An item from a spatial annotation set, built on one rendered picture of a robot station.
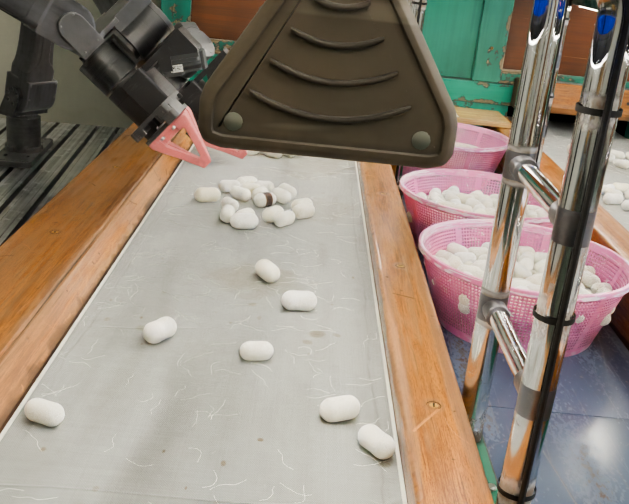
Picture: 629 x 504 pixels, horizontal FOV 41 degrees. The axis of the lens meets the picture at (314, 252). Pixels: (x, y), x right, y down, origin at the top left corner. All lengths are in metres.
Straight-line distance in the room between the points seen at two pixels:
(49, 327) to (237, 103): 0.57
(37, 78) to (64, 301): 0.84
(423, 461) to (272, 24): 0.42
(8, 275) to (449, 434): 0.47
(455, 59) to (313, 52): 1.80
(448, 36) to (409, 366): 1.38
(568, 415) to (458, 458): 0.30
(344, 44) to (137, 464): 0.44
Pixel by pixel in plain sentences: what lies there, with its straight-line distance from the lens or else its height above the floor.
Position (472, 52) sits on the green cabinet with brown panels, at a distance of 2.06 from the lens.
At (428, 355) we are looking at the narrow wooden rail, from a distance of 0.77.
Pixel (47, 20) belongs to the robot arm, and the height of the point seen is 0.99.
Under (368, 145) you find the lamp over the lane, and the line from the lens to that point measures 0.26.
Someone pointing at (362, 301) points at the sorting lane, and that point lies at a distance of 0.93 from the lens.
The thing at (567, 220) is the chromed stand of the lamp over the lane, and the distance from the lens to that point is 0.52.
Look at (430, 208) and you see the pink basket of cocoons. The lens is 1.24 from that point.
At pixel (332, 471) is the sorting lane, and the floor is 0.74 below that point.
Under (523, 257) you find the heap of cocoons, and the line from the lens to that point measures 1.15.
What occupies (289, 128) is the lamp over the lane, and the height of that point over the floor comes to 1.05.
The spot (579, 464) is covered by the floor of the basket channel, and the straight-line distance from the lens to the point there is 0.84.
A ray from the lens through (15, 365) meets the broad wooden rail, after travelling 0.74.
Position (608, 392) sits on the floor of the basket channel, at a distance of 0.99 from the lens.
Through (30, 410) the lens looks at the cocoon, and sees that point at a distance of 0.68.
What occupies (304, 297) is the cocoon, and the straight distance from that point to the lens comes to 0.87.
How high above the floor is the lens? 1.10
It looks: 20 degrees down
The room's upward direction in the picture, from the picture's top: 6 degrees clockwise
